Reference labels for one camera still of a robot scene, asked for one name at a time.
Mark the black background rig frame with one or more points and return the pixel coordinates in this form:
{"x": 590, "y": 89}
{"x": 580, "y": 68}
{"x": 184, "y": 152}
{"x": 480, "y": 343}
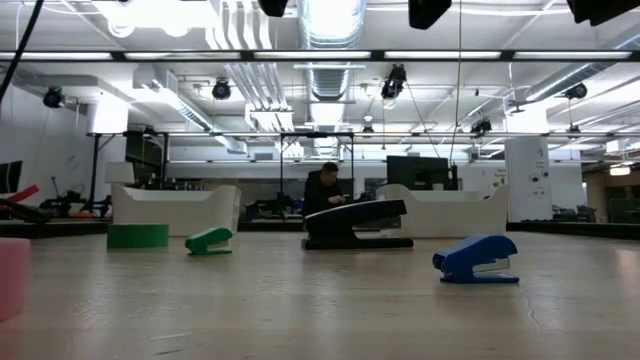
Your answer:
{"x": 95, "y": 170}

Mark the black stapler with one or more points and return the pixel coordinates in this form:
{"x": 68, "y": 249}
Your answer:
{"x": 350, "y": 212}

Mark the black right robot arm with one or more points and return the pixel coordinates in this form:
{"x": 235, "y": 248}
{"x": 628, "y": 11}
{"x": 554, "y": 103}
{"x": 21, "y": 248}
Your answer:
{"x": 605, "y": 10}

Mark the black overhead crossbar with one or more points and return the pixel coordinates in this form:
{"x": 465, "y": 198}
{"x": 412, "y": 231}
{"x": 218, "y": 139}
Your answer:
{"x": 377, "y": 55}

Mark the white plastic bin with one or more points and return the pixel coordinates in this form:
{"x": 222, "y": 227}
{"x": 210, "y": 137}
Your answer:
{"x": 175, "y": 215}
{"x": 450, "y": 217}

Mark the white square pillar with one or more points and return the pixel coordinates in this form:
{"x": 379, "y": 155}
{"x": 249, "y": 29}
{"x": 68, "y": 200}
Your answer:
{"x": 527, "y": 190}

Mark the silver round air duct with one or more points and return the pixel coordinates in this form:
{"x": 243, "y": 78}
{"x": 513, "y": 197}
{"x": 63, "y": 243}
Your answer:
{"x": 330, "y": 80}

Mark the red bar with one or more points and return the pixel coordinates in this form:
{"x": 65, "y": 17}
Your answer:
{"x": 25, "y": 192}

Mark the black ceiling spotlight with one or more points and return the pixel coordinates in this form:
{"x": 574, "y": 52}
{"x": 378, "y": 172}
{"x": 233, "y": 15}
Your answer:
{"x": 481, "y": 126}
{"x": 576, "y": 91}
{"x": 394, "y": 82}
{"x": 221, "y": 89}
{"x": 52, "y": 97}

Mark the black monitor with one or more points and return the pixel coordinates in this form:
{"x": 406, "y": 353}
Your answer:
{"x": 10, "y": 177}
{"x": 417, "y": 172}

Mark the person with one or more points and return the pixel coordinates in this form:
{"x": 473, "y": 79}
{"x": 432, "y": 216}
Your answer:
{"x": 320, "y": 192}

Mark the blue mini stapler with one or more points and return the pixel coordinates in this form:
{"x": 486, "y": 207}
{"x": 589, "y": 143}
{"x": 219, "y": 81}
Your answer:
{"x": 475, "y": 250}

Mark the pink tape roll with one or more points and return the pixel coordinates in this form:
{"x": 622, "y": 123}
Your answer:
{"x": 12, "y": 280}

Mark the black background robot arm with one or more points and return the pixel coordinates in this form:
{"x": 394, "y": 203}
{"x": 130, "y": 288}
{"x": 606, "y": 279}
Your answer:
{"x": 62, "y": 202}
{"x": 272, "y": 205}

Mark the grey round air duct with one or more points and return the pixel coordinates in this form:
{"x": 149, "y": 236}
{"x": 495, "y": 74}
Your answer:
{"x": 575, "y": 77}

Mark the black sloped bar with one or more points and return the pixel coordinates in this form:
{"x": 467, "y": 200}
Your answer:
{"x": 25, "y": 212}

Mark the green mini stapler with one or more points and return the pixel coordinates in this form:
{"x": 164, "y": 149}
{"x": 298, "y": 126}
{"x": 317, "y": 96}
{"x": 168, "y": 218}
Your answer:
{"x": 207, "y": 237}

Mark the green tape roll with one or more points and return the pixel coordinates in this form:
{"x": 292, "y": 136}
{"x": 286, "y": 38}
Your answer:
{"x": 137, "y": 236}

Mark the white rectangular air duct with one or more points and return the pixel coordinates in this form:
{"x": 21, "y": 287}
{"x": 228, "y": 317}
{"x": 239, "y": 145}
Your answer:
{"x": 165, "y": 92}

